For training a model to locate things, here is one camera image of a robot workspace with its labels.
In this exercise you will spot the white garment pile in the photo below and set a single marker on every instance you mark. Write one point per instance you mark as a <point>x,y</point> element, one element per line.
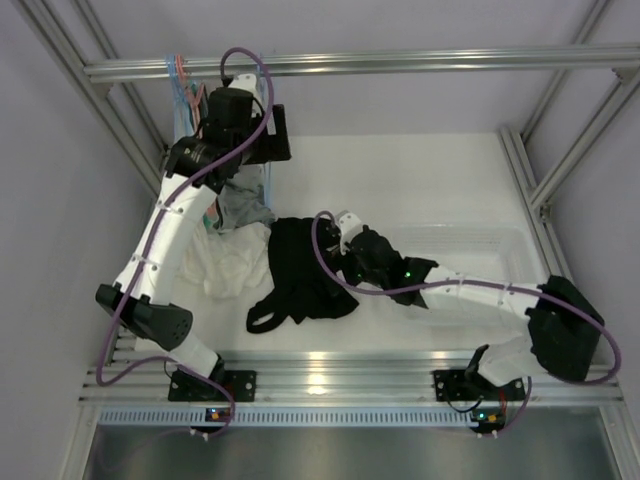
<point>225,264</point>

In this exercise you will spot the grey garment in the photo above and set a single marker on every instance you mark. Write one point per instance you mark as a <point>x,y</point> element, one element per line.
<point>242,201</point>

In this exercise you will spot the left aluminium frame post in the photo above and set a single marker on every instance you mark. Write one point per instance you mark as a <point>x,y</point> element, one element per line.
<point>50,30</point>

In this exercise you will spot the light blue wire hanger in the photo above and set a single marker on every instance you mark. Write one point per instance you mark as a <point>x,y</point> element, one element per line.
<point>264,143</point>

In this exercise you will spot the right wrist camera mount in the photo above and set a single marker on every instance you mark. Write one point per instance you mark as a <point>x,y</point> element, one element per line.
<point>344,228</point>

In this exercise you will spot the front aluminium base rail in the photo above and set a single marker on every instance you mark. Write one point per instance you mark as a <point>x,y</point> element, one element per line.
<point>329,379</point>

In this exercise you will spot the right aluminium frame post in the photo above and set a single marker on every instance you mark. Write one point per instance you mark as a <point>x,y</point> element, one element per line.
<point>576,110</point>

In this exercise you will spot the bundle of coloured hangers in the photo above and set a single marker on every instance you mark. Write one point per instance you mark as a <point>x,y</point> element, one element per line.
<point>188,99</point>

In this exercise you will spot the perforated cable duct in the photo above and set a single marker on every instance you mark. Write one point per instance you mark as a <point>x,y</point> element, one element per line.
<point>247,416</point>

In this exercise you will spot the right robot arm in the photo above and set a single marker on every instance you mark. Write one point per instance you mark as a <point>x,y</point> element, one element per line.
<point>556,329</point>

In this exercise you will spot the aluminium hanging rail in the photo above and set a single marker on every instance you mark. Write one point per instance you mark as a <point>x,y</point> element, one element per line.
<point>527,58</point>

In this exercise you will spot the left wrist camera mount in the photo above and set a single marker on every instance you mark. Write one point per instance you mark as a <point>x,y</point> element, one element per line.
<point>246,82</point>

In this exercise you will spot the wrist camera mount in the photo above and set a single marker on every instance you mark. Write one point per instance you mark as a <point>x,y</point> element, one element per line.
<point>246,82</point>
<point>344,228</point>

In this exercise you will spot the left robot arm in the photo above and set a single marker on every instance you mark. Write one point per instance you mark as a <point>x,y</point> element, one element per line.
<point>217,166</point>

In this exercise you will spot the black tank top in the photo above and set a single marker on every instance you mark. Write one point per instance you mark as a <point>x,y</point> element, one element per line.
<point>302,290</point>

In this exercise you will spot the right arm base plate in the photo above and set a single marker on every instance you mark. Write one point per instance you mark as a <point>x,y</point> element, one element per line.
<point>455,385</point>

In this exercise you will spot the white plastic basket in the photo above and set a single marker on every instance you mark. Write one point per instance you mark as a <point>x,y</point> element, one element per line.
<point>502,254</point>

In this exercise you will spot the aluminium frame post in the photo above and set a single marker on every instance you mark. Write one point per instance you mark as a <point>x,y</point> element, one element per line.
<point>50,30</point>
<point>576,110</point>

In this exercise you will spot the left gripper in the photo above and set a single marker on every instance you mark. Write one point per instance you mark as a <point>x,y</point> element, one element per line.
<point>273,147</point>

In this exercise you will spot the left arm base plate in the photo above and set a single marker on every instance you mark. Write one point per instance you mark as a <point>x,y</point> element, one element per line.
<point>240,384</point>

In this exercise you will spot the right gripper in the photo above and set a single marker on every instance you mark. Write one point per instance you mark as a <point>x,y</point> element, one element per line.
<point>334,254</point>

